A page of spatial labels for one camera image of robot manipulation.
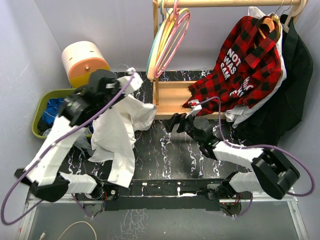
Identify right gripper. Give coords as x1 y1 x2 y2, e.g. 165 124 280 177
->
162 110 203 146

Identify white shirt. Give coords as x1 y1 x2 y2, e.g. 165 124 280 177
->
89 95 157 188

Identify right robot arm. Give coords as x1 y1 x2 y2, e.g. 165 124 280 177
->
163 113 300 200

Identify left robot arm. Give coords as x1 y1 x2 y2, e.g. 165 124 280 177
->
14 69 121 202

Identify red plaid shirt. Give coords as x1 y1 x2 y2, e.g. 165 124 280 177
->
188 16 282 116

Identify yellow hanger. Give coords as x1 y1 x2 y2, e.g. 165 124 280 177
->
146 7 191 80

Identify pink hanger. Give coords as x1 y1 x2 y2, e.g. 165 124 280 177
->
152 0 192 79

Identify orange wooden hanger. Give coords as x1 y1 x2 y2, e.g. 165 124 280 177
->
261 14 282 50

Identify cream wooden hanger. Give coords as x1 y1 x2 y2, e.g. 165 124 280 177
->
282 0 308 33

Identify wooden clothes rack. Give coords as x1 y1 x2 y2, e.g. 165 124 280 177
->
152 0 300 120

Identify grey garment in basket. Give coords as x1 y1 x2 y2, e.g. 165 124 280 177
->
73 127 95 157

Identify round pastel drawer cabinet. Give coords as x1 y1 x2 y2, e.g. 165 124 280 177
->
61 41 110 88

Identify blue garment in basket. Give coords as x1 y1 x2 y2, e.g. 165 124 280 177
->
41 98 64 125

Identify olive green laundry basket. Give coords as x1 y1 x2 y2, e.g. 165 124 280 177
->
31 88 93 140

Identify black garment on rack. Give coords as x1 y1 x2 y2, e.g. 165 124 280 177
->
232 20 314 146

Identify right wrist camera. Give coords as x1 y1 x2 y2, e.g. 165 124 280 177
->
186 99 202 118

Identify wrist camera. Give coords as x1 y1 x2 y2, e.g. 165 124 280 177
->
186 99 202 118
117 67 144 95

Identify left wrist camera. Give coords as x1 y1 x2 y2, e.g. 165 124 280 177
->
117 67 144 95

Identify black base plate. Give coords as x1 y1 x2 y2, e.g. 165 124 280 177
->
94 178 253 213

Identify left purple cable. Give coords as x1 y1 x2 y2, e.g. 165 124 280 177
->
0 71 137 225

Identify aluminium frame rail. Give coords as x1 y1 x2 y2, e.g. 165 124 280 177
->
18 179 308 240

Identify beige cable on floor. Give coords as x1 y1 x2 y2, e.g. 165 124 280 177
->
38 220 98 240

